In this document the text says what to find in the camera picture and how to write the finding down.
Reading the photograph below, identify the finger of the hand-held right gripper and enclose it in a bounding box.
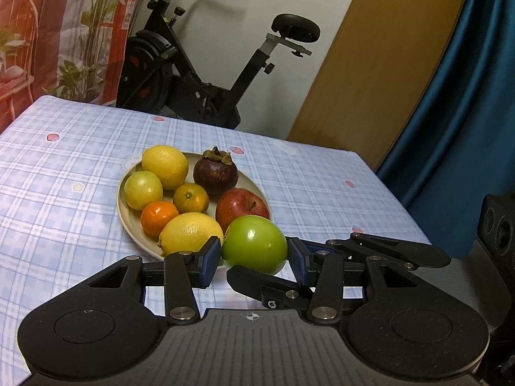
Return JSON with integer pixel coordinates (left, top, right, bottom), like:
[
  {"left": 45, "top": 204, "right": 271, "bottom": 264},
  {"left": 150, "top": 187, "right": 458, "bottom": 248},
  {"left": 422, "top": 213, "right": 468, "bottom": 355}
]
[
  {"left": 287, "top": 232, "right": 451, "bottom": 270},
  {"left": 226, "top": 264, "right": 318, "bottom": 311}
]

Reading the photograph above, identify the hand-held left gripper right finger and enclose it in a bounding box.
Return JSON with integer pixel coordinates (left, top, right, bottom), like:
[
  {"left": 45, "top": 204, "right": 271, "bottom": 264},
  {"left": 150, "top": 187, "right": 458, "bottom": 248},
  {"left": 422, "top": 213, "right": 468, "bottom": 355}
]
[{"left": 287, "top": 241, "right": 415, "bottom": 324}]

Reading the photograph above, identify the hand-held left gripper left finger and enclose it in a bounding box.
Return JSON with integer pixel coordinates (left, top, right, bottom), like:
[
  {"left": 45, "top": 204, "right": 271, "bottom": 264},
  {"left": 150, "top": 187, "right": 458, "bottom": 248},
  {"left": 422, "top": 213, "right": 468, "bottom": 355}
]
[{"left": 76, "top": 236, "right": 223, "bottom": 325}]

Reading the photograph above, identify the yellow lemon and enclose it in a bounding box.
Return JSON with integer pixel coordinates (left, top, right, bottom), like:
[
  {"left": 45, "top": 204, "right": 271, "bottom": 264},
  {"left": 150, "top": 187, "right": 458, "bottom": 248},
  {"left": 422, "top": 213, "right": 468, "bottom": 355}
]
[
  {"left": 142, "top": 145, "right": 189, "bottom": 191},
  {"left": 158, "top": 212, "right": 225, "bottom": 257}
]

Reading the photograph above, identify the green apple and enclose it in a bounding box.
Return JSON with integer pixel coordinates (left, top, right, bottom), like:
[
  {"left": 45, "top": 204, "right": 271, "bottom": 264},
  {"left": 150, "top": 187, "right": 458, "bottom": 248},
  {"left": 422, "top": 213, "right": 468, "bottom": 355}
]
[{"left": 221, "top": 215, "right": 289, "bottom": 276}]

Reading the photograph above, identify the red apple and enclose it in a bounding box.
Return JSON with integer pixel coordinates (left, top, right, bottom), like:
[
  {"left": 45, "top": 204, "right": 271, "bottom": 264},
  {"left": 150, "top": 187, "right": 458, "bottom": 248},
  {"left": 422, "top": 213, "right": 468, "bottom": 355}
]
[{"left": 216, "top": 188, "right": 270, "bottom": 232}]

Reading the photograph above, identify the yellowish small tangerine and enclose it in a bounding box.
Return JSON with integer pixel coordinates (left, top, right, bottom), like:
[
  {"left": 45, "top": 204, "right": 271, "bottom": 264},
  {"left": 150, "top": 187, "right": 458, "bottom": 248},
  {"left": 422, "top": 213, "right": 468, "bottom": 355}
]
[{"left": 173, "top": 183, "right": 210, "bottom": 214}]

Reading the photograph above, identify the orange small tangerine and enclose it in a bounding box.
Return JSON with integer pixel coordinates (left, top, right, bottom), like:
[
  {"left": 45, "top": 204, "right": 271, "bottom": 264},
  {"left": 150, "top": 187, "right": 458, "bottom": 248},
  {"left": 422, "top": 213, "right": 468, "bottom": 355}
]
[{"left": 140, "top": 201, "right": 180, "bottom": 237}]

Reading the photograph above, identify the dark purple mangosteen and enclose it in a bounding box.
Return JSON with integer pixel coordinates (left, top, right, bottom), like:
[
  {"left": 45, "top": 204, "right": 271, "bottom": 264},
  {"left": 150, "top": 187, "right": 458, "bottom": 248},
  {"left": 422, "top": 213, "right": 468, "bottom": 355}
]
[{"left": 193, "top": 146, "right": 239, "bottom": 201}]

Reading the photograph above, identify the cream round plate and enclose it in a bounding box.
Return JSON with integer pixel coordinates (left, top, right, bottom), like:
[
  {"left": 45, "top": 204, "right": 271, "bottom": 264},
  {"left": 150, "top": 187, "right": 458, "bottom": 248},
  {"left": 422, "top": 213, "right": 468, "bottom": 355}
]
[{"left": 116, "top": 151, "right": 273, "bottom": 260}]

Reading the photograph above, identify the yellow green citrus fruit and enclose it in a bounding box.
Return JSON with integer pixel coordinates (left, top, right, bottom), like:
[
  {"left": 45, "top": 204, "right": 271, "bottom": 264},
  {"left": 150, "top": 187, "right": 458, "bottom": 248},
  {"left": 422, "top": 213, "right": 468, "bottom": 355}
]
[{"left": 124, "top": 171, "right": 164, "bottom": 211}]

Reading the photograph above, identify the blue curtain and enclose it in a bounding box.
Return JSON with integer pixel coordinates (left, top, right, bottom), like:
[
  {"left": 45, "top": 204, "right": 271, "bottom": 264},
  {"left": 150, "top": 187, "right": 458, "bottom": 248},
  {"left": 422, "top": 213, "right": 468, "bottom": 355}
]
[{"left": 376, "top": 0, "right": 515, "bottom": 246}]

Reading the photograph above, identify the blue checked tablecloth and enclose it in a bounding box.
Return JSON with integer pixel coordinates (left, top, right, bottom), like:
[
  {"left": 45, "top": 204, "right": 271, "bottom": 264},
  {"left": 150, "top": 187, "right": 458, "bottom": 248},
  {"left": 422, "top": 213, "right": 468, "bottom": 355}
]
[{"left": 0, "top": 96, "right": 433, "bottom": 374}]

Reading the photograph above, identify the wooden door panel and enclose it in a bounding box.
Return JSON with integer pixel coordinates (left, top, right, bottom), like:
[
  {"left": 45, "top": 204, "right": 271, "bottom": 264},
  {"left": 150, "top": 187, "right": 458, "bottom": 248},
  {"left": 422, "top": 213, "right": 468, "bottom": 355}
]
[{"left": 286, "top": 0, "right": 473, "bottom": 170}]

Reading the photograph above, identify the black exercise bike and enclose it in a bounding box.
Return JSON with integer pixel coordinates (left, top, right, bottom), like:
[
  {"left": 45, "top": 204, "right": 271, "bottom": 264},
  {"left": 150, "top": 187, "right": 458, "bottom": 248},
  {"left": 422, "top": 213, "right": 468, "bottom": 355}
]
[{"left": 117, "top": 0, "right": 321, "bottom": 130}]

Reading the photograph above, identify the printed pink wall backdrop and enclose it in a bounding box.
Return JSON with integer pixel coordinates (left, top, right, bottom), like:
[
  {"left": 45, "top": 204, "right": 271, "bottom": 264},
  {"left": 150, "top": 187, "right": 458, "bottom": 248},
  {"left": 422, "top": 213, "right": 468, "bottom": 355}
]
[{"left": 0, "top": 0, "right": 139, "bottom": 133}]

